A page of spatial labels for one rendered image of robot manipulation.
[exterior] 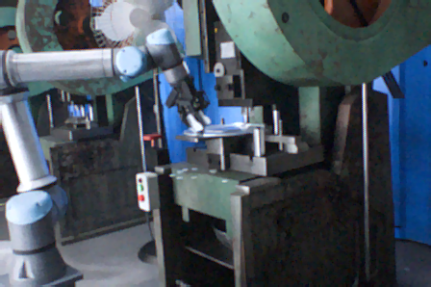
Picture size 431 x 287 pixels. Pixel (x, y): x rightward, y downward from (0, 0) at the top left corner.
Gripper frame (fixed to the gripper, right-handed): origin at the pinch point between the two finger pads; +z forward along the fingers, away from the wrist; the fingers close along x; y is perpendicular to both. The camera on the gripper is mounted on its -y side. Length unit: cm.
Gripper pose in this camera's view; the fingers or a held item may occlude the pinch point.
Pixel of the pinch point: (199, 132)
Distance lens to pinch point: 144.8
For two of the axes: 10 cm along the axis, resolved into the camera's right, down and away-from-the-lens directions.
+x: 6.6, -5.5, 5.1
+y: 6.5, 0.7, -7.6
